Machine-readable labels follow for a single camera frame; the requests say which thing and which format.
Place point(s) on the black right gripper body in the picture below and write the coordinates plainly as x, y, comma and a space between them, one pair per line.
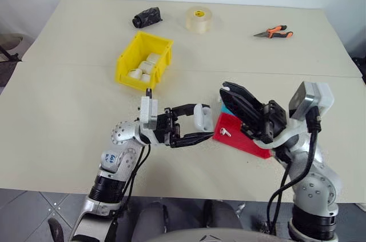
274, 119

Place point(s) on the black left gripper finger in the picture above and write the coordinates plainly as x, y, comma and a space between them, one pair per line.
186, 108
191, 138

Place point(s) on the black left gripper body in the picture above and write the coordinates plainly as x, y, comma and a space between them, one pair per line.
166, 127

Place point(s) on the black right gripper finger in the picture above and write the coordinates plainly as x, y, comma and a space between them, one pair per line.
243, 91
243, 113

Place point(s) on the white earbud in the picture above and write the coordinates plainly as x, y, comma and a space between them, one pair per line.
226, 89
224, 131

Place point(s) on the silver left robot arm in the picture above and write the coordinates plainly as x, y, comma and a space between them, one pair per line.
125, 164

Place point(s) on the yellow plastic bin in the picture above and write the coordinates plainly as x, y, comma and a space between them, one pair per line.
125, 64

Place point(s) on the teal plastic piece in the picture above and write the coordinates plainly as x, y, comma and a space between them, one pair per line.
226, 109

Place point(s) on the orange black pliers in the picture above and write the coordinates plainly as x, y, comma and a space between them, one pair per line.
276, 32

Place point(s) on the clear tape roll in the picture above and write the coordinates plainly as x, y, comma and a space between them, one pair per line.
198, 20

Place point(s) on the black rolled bag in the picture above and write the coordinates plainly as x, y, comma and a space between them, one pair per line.
147, 17

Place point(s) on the grey curved robot body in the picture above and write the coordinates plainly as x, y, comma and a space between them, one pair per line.
217, 234

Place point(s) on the dark brown curved object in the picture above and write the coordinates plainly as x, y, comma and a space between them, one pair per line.
57, 230

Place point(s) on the dark stool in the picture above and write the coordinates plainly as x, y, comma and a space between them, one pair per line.
11, 43

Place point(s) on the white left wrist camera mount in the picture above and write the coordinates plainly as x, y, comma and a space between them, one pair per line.
148, 113

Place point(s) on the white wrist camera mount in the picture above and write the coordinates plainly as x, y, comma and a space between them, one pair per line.
148, 113
320, 96

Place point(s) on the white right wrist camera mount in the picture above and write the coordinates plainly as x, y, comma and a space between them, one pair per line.
320, 96

